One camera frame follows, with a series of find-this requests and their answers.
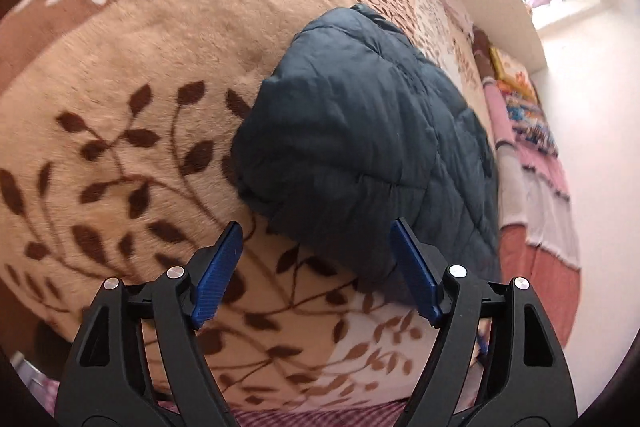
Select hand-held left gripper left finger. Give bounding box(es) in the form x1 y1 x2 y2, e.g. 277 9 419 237
54 221 245 427

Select colourful printed pillow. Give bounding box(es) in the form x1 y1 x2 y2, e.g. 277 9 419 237
505 92 559 158

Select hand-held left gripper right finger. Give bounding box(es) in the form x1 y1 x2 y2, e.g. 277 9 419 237
389 217 579 427

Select yellow cartoon pillow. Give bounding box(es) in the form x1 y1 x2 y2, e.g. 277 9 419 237
491 47 537 104

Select pink and brown striped blanket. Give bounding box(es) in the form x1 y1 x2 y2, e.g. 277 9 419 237
472 27 584 349

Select dark teal quilted jacket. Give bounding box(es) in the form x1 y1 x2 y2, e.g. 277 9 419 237
231 4 501 289

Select pink plaid pants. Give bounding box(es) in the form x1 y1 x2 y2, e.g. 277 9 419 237
162 399 417 427

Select beige leaf-print blanket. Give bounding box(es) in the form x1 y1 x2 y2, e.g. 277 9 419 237
0 0 506 414

